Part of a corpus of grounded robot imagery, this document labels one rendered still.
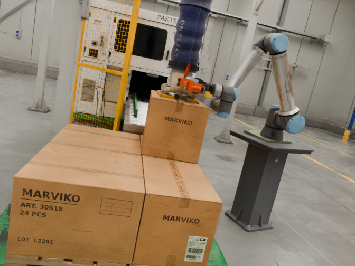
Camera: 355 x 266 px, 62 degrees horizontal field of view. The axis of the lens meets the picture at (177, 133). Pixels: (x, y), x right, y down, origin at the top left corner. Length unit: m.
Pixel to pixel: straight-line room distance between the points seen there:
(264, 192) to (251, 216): 0.22
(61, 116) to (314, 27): 11.67
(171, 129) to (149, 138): 0.16
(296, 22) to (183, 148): 11.57
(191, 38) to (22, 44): 10.10
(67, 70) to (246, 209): 2.24
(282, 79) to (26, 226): 1.79
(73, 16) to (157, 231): 2.44
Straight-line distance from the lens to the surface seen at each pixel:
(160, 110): 1.98
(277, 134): 2.50
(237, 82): 2.23
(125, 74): 3.36
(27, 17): 11.96
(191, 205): 1.54
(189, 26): 2.20
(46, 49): 5.60
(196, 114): 2.01
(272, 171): 2.56
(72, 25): 3.38
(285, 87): 2.25
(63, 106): 3.42
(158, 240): 1.61
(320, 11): 13.88
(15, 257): 1.72
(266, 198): 2.64
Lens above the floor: 1.14
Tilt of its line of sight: 11 degrees down
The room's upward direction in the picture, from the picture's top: 12 degrees clockwise
